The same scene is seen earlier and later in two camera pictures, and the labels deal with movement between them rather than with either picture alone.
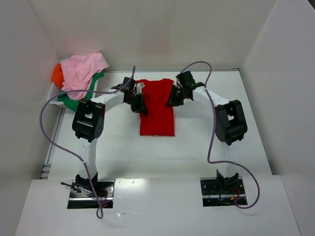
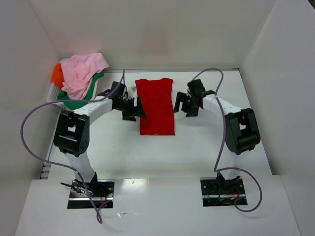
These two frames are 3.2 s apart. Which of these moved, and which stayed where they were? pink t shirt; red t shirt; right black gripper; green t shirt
Moved: right black gripper
Stayed: pink t shirt; green t shirt; red t shirt
